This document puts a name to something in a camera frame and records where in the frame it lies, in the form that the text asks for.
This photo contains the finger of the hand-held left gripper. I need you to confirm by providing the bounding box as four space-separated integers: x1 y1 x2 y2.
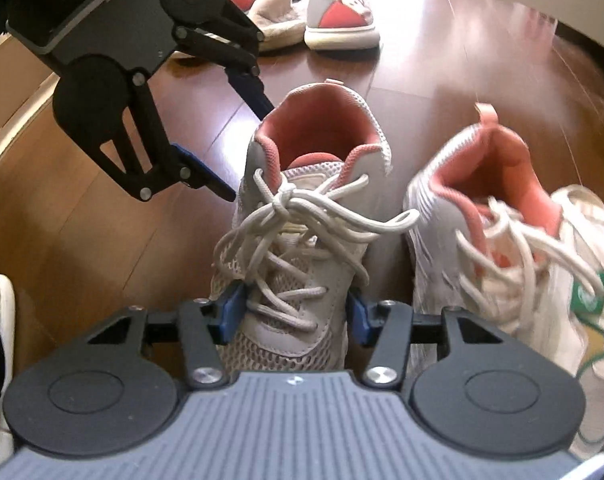
98 71 237 204
173 0 276 120

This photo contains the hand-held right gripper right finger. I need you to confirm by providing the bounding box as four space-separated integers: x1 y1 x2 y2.
346 292 509 389

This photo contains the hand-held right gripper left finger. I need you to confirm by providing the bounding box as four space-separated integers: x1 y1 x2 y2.
86 282 246 388

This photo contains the grey pink mesh sneaker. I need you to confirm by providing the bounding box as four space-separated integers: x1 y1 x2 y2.
209 80 423 373
403 101 590 361

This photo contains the beige fuzzy slipper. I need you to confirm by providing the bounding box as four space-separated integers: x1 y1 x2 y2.
247 0 310 53

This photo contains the white fuzzy shoe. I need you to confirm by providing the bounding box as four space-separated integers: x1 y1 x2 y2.
0 269 19 468

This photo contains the white green sneaker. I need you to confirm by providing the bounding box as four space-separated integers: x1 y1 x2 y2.
482 185 604 466

